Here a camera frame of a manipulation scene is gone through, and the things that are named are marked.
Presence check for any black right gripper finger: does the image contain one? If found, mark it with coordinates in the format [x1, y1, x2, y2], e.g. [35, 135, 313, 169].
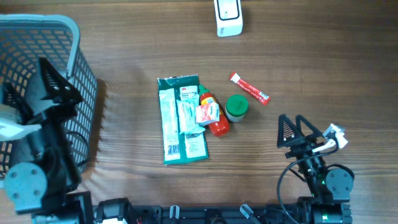
[295, 114, 323, 139]
[277, 114, 300, 148]

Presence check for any red stick sachet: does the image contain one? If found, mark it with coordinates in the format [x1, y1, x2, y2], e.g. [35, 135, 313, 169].
[229, 72, 271, 105]

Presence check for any green lid jar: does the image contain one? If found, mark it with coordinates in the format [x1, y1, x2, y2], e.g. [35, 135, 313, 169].
[225, 95, 249, 123]

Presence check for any red green sauce bottle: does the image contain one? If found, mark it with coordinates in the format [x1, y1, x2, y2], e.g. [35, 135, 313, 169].
[199, 85, 229, 137]

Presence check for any red white tissue pack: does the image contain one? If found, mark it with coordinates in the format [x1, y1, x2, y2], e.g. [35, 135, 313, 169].
[195, 103, 220, 126]

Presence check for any light green wipes pack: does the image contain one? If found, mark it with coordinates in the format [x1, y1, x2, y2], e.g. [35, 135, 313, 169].
[177, 94, 205, 134]

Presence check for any green 3M package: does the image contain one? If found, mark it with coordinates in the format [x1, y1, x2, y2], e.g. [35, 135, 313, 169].
[157, 74, 209, 165]

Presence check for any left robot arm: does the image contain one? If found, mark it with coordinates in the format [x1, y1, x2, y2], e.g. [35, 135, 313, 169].
[1, 57, 135, 223]

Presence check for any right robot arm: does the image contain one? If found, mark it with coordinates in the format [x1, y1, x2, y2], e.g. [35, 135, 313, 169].
[277, 114, 355, 223]

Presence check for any white barcode scanner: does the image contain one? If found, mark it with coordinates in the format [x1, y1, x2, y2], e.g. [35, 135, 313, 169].
[213, 0, 243, 37]

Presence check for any grey plastic shopping basket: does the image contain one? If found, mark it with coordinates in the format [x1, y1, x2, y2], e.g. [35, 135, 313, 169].
[0, 14, 99, 181]

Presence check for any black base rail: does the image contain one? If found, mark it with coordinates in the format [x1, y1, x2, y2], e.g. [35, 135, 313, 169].
[132, 203, 353, 224]

